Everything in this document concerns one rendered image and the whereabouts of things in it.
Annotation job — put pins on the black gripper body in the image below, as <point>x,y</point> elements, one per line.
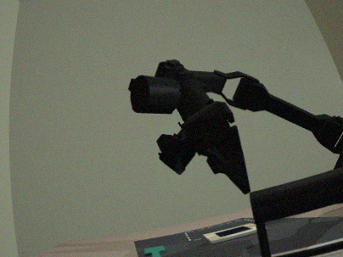
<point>206,119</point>

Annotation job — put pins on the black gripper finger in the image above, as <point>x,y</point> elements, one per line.
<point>220,169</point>
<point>226,148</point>

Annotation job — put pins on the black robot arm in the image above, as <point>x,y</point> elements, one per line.
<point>175,87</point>

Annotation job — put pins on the cream square tile with dark centre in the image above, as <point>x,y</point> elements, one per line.
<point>223,235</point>

